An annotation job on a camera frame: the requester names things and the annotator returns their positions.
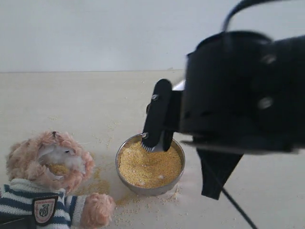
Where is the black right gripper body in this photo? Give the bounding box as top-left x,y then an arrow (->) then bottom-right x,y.
166,31 -> 298,199

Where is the brown teddy bear striped sweater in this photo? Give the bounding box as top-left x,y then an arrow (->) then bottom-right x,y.
0,131 -> 115,229

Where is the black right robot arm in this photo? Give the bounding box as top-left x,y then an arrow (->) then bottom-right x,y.
174,31 -> 305,199

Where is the white rectangular plastic tray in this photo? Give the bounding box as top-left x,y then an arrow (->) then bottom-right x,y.
173,80 -> 185,91

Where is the steel bowl of millet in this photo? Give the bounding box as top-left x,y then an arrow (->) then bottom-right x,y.
115,135 -> 185,196

